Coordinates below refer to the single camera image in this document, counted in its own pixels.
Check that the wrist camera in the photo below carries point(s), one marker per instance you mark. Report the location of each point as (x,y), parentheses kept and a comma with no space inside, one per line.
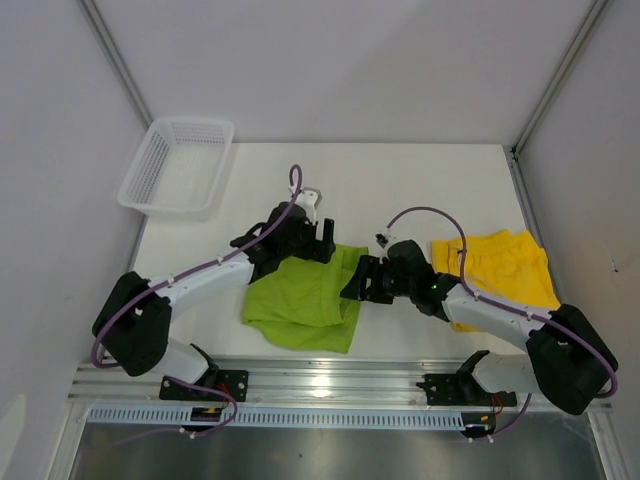
(309,200)
(384,238)

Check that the right aluminium corner post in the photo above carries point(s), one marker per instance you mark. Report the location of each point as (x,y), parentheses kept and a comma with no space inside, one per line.
(568,61)

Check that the green fabric shorts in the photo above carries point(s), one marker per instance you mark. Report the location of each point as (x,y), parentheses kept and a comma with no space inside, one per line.
(299,307)

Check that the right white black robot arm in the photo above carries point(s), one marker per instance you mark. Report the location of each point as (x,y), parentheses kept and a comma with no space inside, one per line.
(560,355)

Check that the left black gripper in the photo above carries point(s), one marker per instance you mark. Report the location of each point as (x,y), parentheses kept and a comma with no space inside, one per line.
(316,249)

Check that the yellow fabric shorts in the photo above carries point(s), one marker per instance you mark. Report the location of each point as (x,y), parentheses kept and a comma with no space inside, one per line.
(511,266)

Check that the aluminium mounting rail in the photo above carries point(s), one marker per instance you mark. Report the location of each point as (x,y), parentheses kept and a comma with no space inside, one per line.
(323,383)

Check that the left aluminium corner post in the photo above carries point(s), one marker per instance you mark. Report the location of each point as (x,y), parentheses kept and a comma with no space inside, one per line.
(111,51)

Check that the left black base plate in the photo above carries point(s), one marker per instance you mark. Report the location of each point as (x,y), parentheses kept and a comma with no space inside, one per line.
(234,383)

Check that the aluminium corner post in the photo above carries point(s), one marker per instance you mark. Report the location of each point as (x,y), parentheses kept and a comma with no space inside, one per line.
(111,51)
(568,61)

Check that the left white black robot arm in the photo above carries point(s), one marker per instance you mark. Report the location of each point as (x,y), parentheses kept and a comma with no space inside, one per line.
(134,323)

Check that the white slotted cable duct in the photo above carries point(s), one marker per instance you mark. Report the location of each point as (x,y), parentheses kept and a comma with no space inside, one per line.
(420,419)

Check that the white plastic mesh basket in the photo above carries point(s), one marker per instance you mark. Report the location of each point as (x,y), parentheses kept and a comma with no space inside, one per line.
(179,170)

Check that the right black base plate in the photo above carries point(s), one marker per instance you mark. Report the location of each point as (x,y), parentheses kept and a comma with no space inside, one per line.
(455,390)

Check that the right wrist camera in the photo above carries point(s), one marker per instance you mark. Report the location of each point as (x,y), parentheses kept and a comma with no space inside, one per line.
(384,238)

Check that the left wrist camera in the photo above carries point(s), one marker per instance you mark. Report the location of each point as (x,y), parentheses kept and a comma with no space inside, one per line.
(309,200)

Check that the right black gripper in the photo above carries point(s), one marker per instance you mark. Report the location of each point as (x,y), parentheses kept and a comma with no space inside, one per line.
(355,289)

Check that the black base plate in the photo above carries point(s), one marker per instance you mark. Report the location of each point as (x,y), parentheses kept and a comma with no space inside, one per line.
(234,383)
(455,390)

